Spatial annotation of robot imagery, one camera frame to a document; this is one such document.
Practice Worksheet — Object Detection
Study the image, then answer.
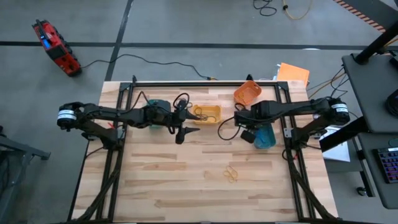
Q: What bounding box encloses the yellow rubber band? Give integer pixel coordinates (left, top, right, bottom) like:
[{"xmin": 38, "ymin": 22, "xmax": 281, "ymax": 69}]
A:
[{"xmin": 223, "ymin": 165, "xmax": 239, "ymax": 184}]

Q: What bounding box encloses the dark teal plastic basket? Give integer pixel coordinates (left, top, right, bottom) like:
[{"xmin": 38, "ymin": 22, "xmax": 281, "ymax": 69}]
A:
[{"xmin": 253, "ymin": 123, "xmax": 277, "ymax": 149}]

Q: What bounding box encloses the black round object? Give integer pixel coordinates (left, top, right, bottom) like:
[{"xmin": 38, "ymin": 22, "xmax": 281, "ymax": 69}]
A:
[{"xmin": 386, "ymin": 90, "xmax": 398, "ymax": 118}]

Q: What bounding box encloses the black floor power cable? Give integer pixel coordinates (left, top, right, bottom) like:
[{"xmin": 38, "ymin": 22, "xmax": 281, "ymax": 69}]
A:
[{"xmin": 80, "ymin": 53, "xmax": 217, "ymax": 82}]

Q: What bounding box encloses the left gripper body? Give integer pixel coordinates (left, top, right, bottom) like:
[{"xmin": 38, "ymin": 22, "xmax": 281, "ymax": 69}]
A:
[{"xmin": 145, "ymin": 99, "xmax": 189, "ymax": 145}]

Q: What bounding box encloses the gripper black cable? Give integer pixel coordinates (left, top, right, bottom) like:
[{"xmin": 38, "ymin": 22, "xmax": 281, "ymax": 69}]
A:
[
  {"xmin": 133, "ymin": 90, "xmax": 191, "ymax": 135},
  {"xmin": 216, "ymin": 102, "xmax": 249, "ymax": 141}
]

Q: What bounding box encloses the orange plastic basket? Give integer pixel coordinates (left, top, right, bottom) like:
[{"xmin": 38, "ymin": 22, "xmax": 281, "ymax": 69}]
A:
[{"xmin": 233, "ymin": 80, "xmax": 262, "ymax": 106}]

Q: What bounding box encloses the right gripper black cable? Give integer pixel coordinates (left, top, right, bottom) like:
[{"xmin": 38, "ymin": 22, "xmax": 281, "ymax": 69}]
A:
[{"xmin": 216, "ymin": 102, "xmax": 249, "ymax": 141}]

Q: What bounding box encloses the orange paper folder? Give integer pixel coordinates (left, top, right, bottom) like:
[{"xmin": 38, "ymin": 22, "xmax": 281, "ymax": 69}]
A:
[{"xmin": 276, "ymin": 62, "xmax": 311, "ymax": 88}]

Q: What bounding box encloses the grey metal cart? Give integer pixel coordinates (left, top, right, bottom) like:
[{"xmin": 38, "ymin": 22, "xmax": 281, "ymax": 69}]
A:
[{"xmin": 0, "ymin": 124, "xmax": 52, "ymax": 224}]

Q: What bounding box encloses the black coiled floor cable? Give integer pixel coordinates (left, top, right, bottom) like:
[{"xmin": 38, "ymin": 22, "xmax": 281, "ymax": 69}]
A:
[{"xmin": 252, "ymin": 0, "xmax": 278, "ymax": 17}]

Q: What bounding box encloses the yellow floor cable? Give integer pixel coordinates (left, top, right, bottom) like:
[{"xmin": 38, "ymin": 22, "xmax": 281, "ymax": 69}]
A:
[{"xmin": 282, "ymin": 0, "xmax": 313, "ymax": 21}]

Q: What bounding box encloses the black desk cable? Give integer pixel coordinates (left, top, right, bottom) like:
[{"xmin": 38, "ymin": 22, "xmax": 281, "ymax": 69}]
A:
[{"xmin": 328, "ymin": 66, "xmax": 348, "ymax": 99}]

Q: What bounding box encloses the black aluminium table frame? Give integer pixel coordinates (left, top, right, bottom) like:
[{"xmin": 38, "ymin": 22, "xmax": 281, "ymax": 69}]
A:
[{"xmin": 67, "ymin": 74, "xmax": 338, "ymax": 223}]

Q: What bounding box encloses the black stand pole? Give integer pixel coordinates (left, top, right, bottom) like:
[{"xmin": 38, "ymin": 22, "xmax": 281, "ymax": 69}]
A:
[{"xmin": 354, "ymin": 28, "xmax": 398, "ymax": 65}]

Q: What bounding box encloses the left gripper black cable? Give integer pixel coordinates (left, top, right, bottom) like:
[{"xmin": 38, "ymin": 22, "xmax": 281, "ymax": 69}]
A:
[{"xmin": 133, "ymin": 90, "xmax": 191, "ymax": 135}]

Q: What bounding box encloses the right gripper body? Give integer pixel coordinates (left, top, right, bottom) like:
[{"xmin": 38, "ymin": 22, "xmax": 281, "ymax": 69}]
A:
[{"xmin": 234, "ymin": 108, "xmax": 259, "ymax": 132}]

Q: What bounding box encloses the yellow plastic basket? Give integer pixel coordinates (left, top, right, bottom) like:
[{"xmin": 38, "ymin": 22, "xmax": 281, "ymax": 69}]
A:
[{"xmin": 192, "ymin": 105, "xmax": 223, "ymax": 126}]

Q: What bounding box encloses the blue rubber band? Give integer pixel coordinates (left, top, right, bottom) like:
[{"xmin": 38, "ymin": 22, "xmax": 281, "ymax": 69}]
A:
[{"xmin": 256, "ymin": 130, "xmax": 271, "ymax": 146}]

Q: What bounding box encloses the light green plastic basket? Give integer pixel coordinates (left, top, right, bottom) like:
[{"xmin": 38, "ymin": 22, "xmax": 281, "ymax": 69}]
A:
[{"xmin": 147, "ymin": 99, "xmax": 171, "ymax": 129}]

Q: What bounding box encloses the grey desk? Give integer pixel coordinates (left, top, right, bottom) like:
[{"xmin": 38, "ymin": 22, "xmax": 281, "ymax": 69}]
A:
[{"xmin": 341, "ymin": 52, "xmax": 398, "ymax": 210}]

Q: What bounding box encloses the black backlit keyboard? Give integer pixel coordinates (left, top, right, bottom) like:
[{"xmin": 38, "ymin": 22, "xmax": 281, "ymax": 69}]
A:
[{"xmin": 376, "ymin": 146, "xmax": 398, "ymax": 184}]

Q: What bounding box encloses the white paper sheet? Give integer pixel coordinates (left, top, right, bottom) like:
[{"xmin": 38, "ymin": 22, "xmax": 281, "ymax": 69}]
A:
[{"xmin": 322, "ymin": 129, "xmax": 351, "ymax": 162}]

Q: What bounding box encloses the black orange-striped floor ramp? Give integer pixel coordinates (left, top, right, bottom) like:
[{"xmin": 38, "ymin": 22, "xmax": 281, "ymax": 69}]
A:
[{"xmin": 332, "ymin": 0, "xmax": 398, "ymax": 34}]

